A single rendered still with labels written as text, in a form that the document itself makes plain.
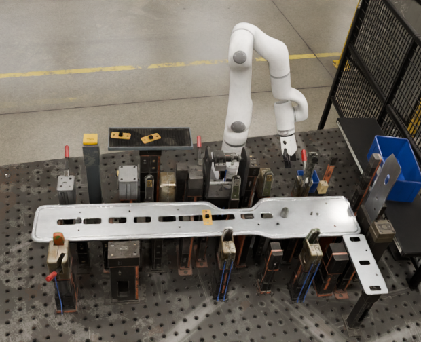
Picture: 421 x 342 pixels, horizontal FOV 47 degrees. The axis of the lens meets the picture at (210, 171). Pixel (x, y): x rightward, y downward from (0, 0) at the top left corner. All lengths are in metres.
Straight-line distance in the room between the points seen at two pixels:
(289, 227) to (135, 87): 2.72
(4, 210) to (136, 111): 1.94
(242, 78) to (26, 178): 1.25
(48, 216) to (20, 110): 2.29
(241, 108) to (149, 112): 2.02
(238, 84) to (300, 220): 0.67
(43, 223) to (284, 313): 1.09
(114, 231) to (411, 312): 1.37
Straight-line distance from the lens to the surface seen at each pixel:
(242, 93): 2.25
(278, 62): 2.16
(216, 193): 2.23
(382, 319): 2.38
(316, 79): 5.00
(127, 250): 1.93
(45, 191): 2.62
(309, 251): 2.02
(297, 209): 2.20
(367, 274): 2.09
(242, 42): 2.08
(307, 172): 2.20
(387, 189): 2.15
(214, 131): 4.08
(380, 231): 2.18
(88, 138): 2.19
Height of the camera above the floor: 2.59
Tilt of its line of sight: 44 degrees down
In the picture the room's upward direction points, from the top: 8 degrees clockwise
